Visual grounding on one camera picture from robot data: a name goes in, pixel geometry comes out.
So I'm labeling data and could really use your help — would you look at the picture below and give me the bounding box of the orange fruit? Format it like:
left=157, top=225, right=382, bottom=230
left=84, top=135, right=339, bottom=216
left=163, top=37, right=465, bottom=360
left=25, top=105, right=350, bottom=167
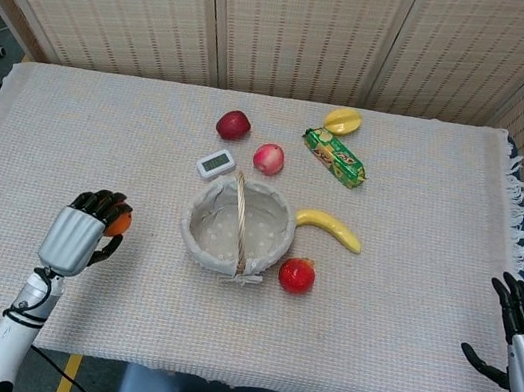
left=105, top=199, right=137, bottom=240

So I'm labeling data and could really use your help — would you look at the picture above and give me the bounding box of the bamboo folding screen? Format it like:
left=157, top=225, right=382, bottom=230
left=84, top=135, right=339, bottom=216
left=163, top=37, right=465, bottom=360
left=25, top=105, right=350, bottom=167
left=0, top=0, right=524, bottom=212

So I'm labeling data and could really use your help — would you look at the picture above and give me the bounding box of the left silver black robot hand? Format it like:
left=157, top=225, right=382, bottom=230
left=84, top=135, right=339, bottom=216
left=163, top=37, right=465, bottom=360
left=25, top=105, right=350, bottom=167
left=34, top=179, right=137, bottom=286

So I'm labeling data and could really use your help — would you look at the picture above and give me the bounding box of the yellow starfruit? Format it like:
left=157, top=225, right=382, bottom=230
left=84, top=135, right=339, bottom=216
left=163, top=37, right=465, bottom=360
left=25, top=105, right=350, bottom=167
left=321, top=104, right=365, bottom=140

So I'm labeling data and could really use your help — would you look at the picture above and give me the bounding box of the dark red apple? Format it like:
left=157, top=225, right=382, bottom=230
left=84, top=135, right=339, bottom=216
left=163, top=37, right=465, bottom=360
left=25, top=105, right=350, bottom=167
left=213, top=106, right=254, bottom=145

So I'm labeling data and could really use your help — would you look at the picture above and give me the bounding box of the white digital timer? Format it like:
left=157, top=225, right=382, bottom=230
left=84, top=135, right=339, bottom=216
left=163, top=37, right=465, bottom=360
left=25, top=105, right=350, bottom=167
left=194, top=145, right=240, bottom=186

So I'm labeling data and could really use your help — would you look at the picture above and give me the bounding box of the grey fabric basket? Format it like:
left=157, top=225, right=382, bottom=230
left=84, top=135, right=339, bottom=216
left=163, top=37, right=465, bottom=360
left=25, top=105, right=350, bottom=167
left=171, top=161, right=305, bottom=296

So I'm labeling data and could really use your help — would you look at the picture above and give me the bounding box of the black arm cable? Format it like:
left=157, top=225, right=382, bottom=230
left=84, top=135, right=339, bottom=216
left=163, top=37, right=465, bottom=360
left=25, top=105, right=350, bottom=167
left=0, top=261, right=129, bottom=392

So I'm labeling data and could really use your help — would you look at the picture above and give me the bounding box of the green cracker packet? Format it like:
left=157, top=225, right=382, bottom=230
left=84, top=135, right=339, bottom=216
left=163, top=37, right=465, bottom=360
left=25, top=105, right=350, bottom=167
left=293, top=123, right=379, bottom=194

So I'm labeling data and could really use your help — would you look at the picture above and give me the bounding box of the white woven tablecloth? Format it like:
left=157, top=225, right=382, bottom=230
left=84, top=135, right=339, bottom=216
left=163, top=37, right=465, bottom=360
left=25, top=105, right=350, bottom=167
left=0, top=39, right=524, bottom=392

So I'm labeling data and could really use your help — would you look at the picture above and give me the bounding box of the pink peach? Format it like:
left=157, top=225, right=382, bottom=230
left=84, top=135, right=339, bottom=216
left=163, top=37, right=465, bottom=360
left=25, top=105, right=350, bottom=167
left=250, top=140, right=288, bottom=179

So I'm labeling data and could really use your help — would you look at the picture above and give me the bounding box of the yellow banana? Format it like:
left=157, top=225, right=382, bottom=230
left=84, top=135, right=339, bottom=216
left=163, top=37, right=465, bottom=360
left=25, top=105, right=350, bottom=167
left=290, top=205, right=369, bottom=256

